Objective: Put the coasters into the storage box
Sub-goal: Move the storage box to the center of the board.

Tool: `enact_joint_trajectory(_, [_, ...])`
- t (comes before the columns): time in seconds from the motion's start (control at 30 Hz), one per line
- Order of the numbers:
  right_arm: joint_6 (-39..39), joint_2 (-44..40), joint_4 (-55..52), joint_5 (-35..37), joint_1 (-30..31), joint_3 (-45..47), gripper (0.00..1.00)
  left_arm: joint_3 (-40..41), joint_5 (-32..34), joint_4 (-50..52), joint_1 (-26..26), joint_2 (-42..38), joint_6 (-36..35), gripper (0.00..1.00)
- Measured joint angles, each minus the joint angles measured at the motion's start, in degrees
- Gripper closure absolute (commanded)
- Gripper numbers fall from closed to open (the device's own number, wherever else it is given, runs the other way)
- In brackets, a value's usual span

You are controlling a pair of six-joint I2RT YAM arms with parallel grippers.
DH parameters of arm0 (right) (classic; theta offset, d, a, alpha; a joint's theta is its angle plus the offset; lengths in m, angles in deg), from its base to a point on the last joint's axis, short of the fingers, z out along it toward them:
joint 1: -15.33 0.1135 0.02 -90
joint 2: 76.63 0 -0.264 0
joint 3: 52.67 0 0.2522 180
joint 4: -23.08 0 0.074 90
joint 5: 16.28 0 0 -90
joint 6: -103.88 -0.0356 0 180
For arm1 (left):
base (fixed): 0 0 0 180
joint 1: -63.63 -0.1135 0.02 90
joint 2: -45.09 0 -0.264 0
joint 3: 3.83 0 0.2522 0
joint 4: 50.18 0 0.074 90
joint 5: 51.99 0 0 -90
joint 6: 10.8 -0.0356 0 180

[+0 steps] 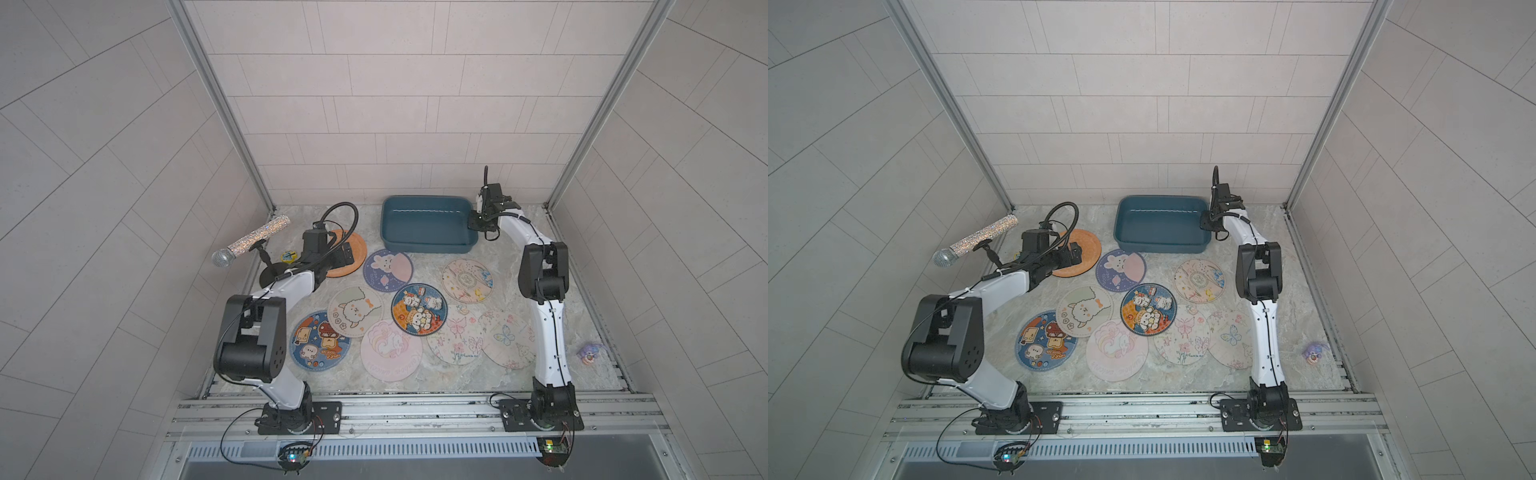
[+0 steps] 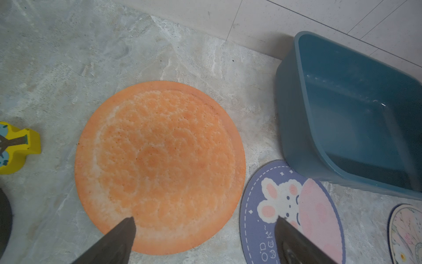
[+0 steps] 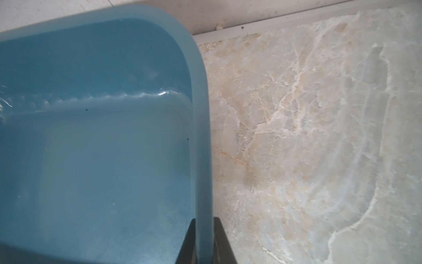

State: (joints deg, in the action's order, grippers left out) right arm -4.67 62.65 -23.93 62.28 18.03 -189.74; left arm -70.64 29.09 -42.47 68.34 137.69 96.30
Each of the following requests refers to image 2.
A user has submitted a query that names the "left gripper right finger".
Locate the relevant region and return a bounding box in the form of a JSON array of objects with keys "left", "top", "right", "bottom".
[{"left": 274, "top": 217, "right": 336, "bottom": 264}]

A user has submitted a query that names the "black microphone stand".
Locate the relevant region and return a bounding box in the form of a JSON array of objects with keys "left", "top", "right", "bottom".
[{"left": 0, "top": 190, "right": 13, "bottom": 257}]

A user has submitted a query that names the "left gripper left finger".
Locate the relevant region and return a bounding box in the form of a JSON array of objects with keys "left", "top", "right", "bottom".
[{"left": 73, "top": 217, "right": 136, "bottom": 264}]

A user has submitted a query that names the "yellow wooden toy block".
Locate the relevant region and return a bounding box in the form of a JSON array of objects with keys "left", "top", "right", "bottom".
[{"left": 1, "top": 122, "right": 41, "bottom": 175}]

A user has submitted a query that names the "purple bunny coaster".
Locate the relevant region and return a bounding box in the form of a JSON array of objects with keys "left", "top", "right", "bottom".
[{"left": 240, "top": 160, "right": 346, "bottom": 264}]

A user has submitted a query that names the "orange round coaster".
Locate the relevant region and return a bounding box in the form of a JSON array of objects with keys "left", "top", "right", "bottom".
[{"left": 75, "top": 81, "right": 246, "bottom": 255}]

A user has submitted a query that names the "pink flowers round coaster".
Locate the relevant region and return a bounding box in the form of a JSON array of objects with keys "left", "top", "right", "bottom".
[{"left": 387, "top": 203, "right": 422, "bottom": 264}]

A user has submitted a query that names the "teal plastic storage box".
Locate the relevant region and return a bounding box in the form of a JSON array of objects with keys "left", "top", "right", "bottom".
[{"left": 275, "top": 31, "right": 422, "bottom": 200}]

